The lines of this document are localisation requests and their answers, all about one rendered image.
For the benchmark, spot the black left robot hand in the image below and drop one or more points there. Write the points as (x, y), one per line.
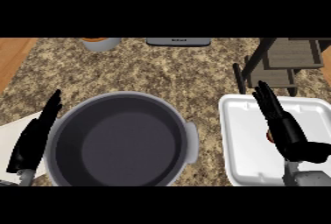
(33, 137)

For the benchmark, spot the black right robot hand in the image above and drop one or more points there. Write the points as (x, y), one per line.
(285, 128)

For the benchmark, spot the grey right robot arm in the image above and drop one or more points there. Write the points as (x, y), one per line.
(304, 175)

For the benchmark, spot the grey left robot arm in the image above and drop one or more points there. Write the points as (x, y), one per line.
(26, 177)

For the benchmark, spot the cupcake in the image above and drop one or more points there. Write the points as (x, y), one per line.
(270, 136)

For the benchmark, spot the white plastic tray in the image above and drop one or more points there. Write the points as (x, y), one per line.
(251, 140)

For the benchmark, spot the dark tiered basket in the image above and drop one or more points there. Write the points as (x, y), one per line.
(285, 62)

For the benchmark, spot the white flat board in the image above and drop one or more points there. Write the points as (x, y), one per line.
(13, 140)

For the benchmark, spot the large grey pot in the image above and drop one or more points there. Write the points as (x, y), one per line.
(124, 140)

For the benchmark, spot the grey cup with orange top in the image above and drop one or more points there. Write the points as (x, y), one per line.
(101, 43)

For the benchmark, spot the grey flat appliance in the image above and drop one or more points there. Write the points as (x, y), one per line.
(178, 42)

